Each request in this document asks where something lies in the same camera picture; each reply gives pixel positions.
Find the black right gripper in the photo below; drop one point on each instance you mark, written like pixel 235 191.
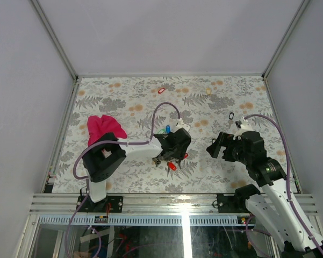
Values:
pixel 223 140

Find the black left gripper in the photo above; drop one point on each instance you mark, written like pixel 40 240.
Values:
pixel 182 149

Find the large metal keyring with keys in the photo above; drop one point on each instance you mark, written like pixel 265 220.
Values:
pixel 169 158

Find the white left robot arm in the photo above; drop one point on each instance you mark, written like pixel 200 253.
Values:
pixel 105 156

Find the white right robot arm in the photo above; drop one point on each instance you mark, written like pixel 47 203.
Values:
pixel 272 204

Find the black tag with key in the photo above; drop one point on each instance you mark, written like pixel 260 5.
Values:
pixel 230 119

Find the red key tag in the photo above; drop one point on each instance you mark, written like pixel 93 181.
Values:
pixel 161 90

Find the crumpled pink cloth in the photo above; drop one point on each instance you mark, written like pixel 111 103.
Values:
pixel 99 126

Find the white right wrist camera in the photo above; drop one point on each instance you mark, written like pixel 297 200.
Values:
pixel 242 127

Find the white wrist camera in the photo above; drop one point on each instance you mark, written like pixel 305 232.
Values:
pixel 180 124
pixel 242 127

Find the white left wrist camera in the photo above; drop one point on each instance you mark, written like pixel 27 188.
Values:
pixel 180 124

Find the aluminium front rail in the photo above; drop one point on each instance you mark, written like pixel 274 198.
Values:
pixel 136 209

